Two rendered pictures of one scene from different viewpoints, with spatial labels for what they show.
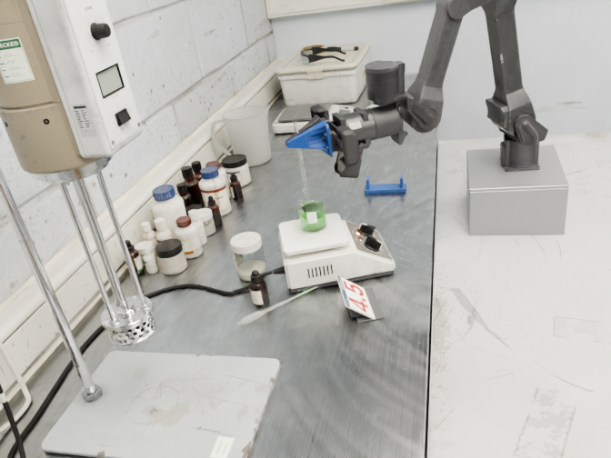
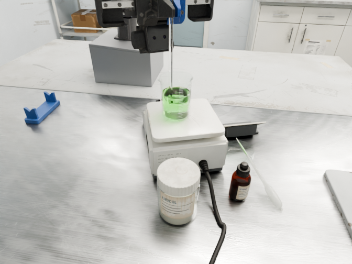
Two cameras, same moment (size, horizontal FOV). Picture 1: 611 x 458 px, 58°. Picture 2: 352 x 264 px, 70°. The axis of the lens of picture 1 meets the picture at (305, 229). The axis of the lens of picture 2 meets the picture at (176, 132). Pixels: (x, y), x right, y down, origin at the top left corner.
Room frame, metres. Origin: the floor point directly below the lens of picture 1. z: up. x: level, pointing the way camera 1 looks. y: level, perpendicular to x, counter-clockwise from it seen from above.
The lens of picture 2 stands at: (0.96, 0.36, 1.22)
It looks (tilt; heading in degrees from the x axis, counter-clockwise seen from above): 35 degrees down; 262
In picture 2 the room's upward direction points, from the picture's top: 1 degrees clockwise
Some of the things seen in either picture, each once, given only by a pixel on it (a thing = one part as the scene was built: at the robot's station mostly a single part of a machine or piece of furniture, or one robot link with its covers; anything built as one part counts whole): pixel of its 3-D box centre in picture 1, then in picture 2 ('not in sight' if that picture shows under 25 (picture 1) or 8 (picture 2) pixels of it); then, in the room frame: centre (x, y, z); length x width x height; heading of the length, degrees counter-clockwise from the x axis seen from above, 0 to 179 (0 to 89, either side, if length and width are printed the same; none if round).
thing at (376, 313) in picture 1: (359, 296); (238, 123); (0.77, -0.07, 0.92); 0.09 x 0.06 x 0.04; 3
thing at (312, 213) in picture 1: (311, 210); (174, 96); (0.91, -0.02, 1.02); 0.06 x 0.05 x 0.08; 24
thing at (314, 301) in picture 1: (310, 300); (239, 153); (0.79, 0.01, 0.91); 0.06 x 0.06 x 0.02
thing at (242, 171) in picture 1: (236, 171); not in sight; (1.40, 0.16, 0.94); 0.07 x 0.07 x 0.07
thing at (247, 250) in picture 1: (248, 256); (178, 191); (0.93, 0.12, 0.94); 0.06 x 0.06 x 0.08
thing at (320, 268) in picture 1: (328, 250); (179, 130); (0.90, -0.04, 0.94); 0.22 x 0.13 x 0.08; 93
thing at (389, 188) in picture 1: (385, 184); (41, 106); (1.21, -0.21, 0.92); 0.10 x 0.03 x 0.04; 75
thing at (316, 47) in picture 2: not in sight; (313, 54); (-0.77, -1.97, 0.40); 0.24 x 0.01 x 0.30; 163
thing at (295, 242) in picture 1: (312, 233); (183, 117); (0.90, -0.01, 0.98); 0.12 x 0.12 x 0.01; 3
